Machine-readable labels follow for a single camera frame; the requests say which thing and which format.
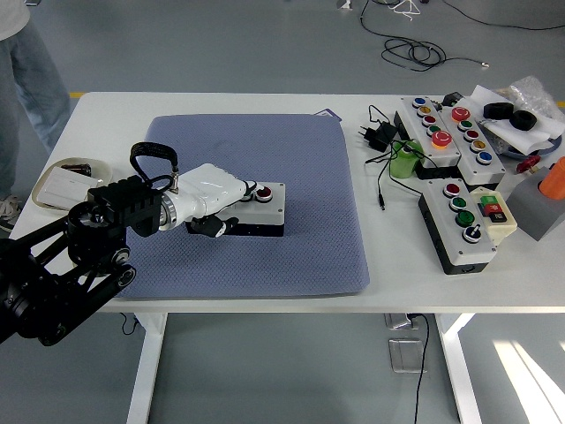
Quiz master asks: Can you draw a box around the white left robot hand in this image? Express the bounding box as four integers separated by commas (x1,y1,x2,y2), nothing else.
169,163,262,239

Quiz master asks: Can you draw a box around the grey four-button control box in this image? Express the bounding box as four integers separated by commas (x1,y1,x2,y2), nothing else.
185,180,287,239

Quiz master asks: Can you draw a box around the five-button box, mushroom button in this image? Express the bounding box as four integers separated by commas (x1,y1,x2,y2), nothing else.
394,95,463,180
436,104,508,186

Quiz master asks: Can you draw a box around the four-button box with selector knob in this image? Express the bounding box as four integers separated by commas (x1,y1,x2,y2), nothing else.
417,178,498,276

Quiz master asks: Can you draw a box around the red mushroom button head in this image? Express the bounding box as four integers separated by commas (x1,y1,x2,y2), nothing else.
516,154,542,174

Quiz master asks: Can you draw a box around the cream oval dish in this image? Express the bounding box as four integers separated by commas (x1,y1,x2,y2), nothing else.
30,156,114,211

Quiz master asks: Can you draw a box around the grey-blue textured mat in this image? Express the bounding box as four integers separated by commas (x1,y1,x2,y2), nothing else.
115,113,371,301

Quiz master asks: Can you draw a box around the black power adapter plug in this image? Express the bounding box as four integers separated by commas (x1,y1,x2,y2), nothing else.
356,121,398,154

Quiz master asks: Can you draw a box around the white table leg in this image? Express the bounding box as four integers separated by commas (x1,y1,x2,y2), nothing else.
126,312,168,424
434,312,482,424

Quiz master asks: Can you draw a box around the person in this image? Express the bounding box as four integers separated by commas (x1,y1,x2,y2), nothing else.
0,0,72,233

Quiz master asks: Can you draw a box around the metal floor socket plate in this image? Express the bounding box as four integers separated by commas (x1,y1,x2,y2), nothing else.
388,337,427,375

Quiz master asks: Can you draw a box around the grey-blue round plate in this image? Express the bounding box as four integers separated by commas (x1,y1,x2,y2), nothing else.
501,132,564,158

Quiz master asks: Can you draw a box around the grey block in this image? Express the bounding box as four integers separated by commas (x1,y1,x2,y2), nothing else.
504,170,565,242

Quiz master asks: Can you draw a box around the white foam sheet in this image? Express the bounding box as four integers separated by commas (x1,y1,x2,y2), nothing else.
468,84,565,154

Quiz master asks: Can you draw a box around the clear bubble wrap bag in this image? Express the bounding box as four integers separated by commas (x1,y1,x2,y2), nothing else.
498,75,560,120

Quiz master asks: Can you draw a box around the orange cylinder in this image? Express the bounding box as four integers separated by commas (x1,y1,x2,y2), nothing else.
537,156,565,200

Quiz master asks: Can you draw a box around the black adapter cord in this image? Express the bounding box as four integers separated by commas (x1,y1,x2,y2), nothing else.
365,104,425,211

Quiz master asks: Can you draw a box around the white floor cord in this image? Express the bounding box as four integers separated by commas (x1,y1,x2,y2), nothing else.
388,0,423,21

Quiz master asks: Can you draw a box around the black hanging power cable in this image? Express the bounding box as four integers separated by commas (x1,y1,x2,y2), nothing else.
405,312,430,424

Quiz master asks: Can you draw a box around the black foam ring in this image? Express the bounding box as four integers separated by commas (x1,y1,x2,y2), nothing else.
511,110,538,133
482,101,516,120

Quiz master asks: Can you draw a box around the cream switch box, red green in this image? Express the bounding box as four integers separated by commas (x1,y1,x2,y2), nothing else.
468,185,518,246

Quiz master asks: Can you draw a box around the black coiled floor cable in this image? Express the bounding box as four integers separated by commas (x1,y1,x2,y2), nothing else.
359,0,491,72

